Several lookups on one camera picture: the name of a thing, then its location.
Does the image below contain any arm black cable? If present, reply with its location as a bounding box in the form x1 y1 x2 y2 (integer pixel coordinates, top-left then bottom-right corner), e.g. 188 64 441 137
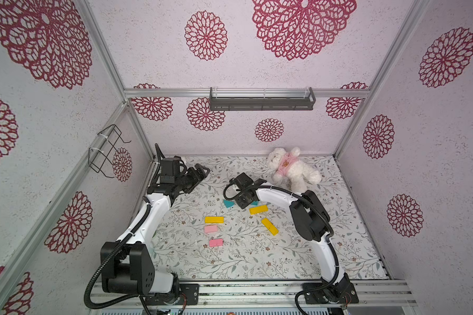
223 178 336 315
83 202 151 312

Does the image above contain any black wall shelf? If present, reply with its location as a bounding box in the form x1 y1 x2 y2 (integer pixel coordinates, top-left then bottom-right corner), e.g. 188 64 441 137
209 87 317 112

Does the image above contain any yellow block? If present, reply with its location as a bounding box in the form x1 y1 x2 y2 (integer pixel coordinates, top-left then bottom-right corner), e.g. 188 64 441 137
261 218 279 236
250 205 269 215
204 216 224 224

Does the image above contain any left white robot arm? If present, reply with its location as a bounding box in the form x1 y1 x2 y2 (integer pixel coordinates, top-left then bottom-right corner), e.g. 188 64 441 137
95 159 210 300

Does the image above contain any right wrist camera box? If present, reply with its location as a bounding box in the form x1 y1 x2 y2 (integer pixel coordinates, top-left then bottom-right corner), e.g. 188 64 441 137
234 173 254 190

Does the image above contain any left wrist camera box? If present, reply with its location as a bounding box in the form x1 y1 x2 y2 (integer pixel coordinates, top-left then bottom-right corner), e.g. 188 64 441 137
160 156 181 177

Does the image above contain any hot pink block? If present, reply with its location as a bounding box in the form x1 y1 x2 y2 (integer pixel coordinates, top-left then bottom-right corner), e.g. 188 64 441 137
208 238 224 248

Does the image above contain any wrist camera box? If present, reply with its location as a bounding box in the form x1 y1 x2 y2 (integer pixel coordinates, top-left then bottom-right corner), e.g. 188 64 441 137
234 173 254 190
160 156 181 177

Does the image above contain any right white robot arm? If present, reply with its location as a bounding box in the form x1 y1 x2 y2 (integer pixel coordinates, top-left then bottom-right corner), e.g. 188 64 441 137
223 180 359 310

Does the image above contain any light pink block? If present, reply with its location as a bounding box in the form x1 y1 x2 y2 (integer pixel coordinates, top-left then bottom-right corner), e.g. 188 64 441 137
204 225 219 234

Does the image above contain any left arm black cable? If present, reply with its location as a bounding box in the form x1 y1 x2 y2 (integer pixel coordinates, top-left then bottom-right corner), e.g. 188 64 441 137
83 202 151 312

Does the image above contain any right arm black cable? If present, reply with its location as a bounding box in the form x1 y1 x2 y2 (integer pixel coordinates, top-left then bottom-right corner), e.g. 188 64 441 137
223 178 336 315

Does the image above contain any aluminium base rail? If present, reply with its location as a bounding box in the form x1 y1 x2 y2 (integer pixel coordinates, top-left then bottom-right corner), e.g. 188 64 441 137
87 278 418 308

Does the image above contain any black wire wall rack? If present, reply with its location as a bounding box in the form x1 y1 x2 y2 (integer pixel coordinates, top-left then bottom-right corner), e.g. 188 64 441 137
88 124 131 179

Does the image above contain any white teddy bear pink shirt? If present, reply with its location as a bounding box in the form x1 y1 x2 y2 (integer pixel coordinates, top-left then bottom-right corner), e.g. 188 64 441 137
267 147 322 193

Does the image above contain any teal triangle block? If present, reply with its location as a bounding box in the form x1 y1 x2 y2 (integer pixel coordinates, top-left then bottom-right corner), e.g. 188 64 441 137
223 200 235 208

